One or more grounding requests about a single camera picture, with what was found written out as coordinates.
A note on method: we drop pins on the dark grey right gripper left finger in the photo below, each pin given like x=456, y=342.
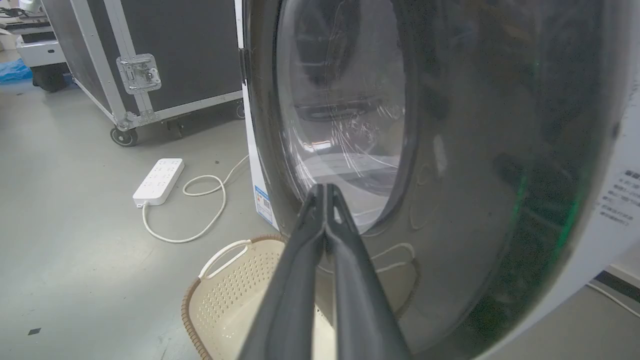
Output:
x=292, y=295

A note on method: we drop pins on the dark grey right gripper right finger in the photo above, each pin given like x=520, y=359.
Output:
x=362, y=305

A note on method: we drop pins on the round dark washing machine door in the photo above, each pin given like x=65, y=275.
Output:
x=475, y=165

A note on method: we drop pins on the white washing machine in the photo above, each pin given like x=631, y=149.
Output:
x=607, y=220

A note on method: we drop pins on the cream perforated laundry basket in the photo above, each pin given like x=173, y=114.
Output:
x=235, y=300

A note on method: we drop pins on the black flight case with castors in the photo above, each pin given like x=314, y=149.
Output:
x=150, y=55

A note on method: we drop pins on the white box on black stand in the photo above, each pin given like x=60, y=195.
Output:
x=40, y=50

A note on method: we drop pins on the blue plastic sheet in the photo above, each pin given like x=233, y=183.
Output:
x=14, y=71

